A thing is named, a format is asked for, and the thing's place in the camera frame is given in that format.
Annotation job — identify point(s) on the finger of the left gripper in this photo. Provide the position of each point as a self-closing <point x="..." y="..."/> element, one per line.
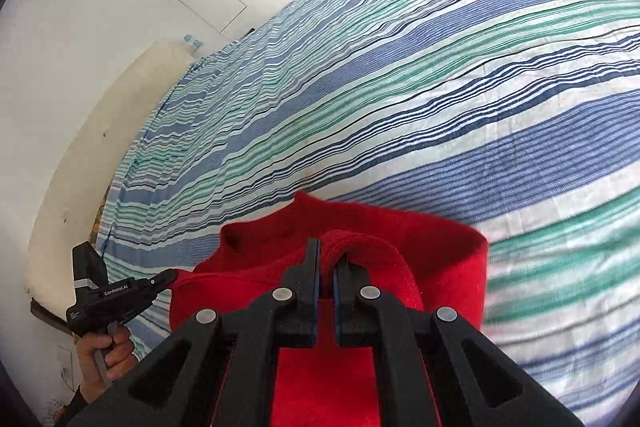
<point x="162" y="281"/>

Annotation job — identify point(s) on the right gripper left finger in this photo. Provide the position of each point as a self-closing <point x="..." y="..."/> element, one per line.
<point x="218" y="369"/>

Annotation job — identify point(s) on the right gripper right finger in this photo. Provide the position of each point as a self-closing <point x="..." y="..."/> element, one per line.
<point x="435" y="368"/>

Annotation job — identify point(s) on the red sweater with white print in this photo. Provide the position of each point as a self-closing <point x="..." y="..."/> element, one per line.
<point x="426" y="261"/>

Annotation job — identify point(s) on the left hand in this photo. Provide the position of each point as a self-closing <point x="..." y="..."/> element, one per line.
<point x="104" y="359"/>

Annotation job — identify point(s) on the floral mattress sheet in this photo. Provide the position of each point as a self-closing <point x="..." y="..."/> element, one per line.
<point x="93" y="237"/>

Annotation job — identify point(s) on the beige headboard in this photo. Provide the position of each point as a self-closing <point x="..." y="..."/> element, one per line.
<point x="77" y="188"/>

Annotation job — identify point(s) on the striped blue green bedspread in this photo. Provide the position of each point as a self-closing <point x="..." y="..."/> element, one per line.
<point x="517" y="117"/>

